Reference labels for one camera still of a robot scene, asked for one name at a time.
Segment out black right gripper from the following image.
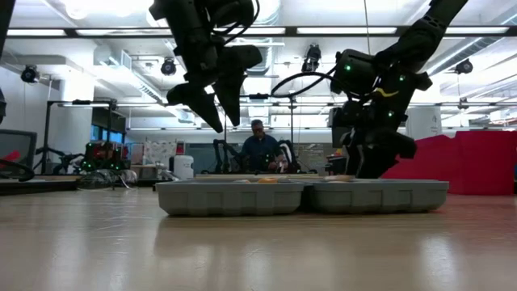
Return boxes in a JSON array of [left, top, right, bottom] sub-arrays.
[[328, 48, 418, 180]]

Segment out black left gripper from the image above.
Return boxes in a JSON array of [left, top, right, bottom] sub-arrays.
[[166, 35, 264, 134]]

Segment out yellow-handled pliers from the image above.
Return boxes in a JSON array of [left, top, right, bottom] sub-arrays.
[[233, 176, 280, 184]]

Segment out blue-grey plastic tool case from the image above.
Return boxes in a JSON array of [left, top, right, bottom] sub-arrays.
[[155, 179, 451, 217]]

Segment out dark equipment desk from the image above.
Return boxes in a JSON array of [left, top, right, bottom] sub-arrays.
[[325, 154, 349, 176]]

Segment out black background robot arms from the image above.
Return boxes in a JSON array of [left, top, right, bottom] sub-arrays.
[[212, 138, 303, 175]]

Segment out person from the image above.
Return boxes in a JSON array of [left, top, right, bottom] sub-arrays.
[[241, 118, 287, 173]]

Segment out white pillar box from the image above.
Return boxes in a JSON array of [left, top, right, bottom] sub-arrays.
[[406, 105, 443, 141]]

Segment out white box with black front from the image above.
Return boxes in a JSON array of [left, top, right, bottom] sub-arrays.
[[169, 155, 195, 181]]

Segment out white patterned board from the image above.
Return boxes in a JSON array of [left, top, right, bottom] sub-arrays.
[[143, 139, 179, 167]]

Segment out red plastic bin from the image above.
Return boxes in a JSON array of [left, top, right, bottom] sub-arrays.
[[381, 129, 517, 196]]

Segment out grey office chair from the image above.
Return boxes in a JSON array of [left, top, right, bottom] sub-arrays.
[[0, 129, 39, 175]]

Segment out black ceiling camera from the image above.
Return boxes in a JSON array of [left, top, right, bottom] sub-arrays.
[[160, 57, 178, 77], [20, 64, 40, 84], [301, 43, 323, 74], [455, 58, 473, 75]]

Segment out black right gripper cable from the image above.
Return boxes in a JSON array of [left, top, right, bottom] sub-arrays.
[[270, 71, 337, 99]]

